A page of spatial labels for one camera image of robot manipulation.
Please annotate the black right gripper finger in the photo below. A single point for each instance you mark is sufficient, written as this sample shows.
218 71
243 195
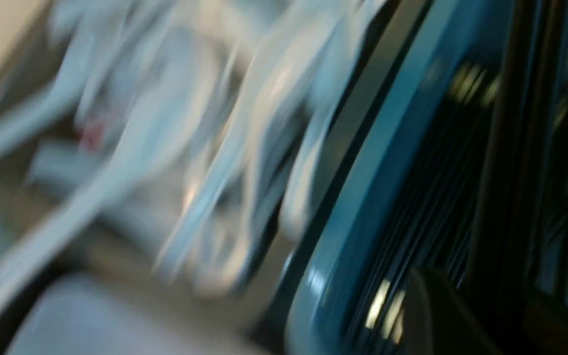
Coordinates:
437 320

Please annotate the large white square plate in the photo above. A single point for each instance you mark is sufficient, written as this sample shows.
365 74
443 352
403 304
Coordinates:
85 315

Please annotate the bundle of black chopsticks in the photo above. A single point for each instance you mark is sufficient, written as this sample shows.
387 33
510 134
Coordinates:
499 235

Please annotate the blue-grey chopstick bin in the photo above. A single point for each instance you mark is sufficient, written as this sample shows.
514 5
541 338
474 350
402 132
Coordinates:
418 53

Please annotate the pile of white spoons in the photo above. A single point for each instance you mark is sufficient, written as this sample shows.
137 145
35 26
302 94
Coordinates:
203 119

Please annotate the brown spoon bin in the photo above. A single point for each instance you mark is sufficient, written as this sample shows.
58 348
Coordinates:
104 251

